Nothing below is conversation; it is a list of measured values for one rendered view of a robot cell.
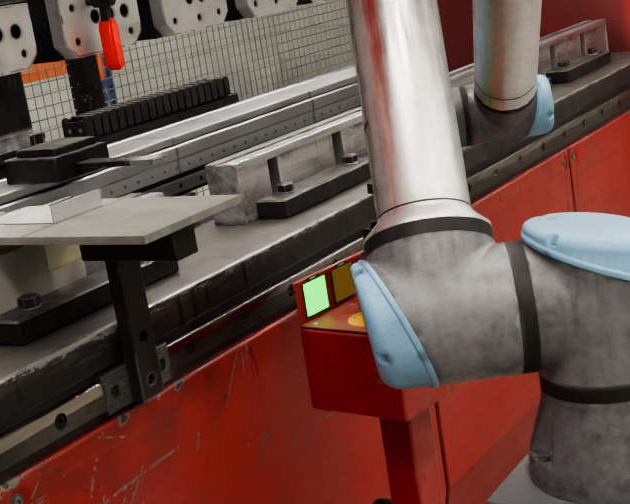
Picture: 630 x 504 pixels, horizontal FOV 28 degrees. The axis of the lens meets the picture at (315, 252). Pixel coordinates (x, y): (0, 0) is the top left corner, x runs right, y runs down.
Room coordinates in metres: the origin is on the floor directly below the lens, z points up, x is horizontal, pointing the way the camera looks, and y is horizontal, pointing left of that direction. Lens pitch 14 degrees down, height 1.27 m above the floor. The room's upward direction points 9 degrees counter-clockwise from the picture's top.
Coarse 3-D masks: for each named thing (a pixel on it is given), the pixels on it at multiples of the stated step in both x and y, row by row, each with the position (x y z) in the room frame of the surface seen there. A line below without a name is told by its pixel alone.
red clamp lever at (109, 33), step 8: (88, 0) 1.62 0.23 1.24; (96, 0) 1.61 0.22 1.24; (104, 0) 1.60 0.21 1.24; (112, 0) 1.61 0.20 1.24; (104, 8) 1.61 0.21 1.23; (104, 16) 1.61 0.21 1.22; (104, 24) 1.61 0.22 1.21; (112, 24) 1.61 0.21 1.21; (104, 32) 1.61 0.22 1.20; (112, 32) 1.60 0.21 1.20; (104, 40) 1.61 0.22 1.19; (112, 40) 1.60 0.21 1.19; (120, 40) 1.61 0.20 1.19; (104, 48) 1.61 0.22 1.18; (112, 48) 1.60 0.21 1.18; (120, 48) 1.61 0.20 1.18; (104, 56) 1.61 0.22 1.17; (112, 56) 1.60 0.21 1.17; (120, 56) 1.61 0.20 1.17; (112, 64) 1.61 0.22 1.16; (120, 64) 1.61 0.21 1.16
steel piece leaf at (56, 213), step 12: (96, 192) 1.50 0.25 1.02; (60, 204) 1.45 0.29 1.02; (72, 204) 1.47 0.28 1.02; (84, 204) 1.48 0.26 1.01; (96, 204) 1.50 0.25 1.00; (24, 216) 1.51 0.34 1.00; (36, 216) 1.50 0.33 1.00; (48, 216) 1.49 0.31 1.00; (60, 216) 1.45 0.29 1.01; (72, 216) 1.47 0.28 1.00
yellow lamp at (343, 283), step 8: (336, 272) 1.67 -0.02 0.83; (344, 272) 1.68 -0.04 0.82; (336, 280) 1.67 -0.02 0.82; (344, 280) 1.68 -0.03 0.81; (352, 280) 1.70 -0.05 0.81; (336, 288) 1.67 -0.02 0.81; (344, 288) 1.68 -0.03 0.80; (352, 288) 1.69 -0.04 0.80; (336, 296) 1.67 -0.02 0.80; (344, 296) 1.68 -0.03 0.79
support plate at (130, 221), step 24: (96, 216) 1.45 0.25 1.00; (120, 216) 1.42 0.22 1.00; (144, 216) 1.40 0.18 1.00; (168, 216) 1.38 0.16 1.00; (192, 216) 1.36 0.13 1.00; (0, 240) 1.41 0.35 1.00; (24, 240) 1.39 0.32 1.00; (48, 240) 1.37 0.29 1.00; (72, 240) 1.35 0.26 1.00; (96, 240) 1.33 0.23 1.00; (120, 240) 1.31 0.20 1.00; (144, 240) 1.29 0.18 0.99
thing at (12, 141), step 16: (0, 80) 1.53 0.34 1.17; (16, 80) 1.55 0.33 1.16; (0, 96) 1.53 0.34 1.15; (16, 96) 1.55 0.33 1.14; (0, 112) 1.52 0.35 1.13; (16, 112) 1.54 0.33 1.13; (0, 128) 1.52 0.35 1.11; (16, 128) 1.54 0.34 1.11; (0, 144) 1.52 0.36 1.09; (16, 144) 1.55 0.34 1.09
